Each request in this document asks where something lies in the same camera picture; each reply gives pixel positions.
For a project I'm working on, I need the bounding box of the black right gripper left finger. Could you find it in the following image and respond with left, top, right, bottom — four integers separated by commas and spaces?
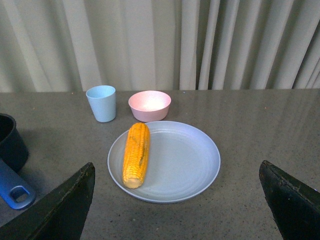
0, 162, 96, 240

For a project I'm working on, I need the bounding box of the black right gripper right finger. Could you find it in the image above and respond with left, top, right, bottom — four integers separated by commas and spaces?
259, 160, 320, 240

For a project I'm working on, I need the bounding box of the yellow corn cob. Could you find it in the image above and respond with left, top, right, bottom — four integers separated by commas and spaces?
122, 122, 151, 189

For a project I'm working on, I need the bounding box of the dark blue saucepan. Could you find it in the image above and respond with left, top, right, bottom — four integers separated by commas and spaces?
0, 113, 37, 210

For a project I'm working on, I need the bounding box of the light blue plate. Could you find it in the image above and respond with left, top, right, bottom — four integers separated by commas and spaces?
107, 121, 221, 204

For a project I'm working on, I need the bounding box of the light blue plastic cup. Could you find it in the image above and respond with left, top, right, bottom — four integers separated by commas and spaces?
86, 85, 116, 123

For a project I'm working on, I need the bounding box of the pink plastic bowl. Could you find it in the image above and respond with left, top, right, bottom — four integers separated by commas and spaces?
128, 90, 172, 123

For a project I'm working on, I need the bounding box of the beige curtain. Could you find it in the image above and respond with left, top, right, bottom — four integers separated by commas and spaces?
0, 0, 320, 93

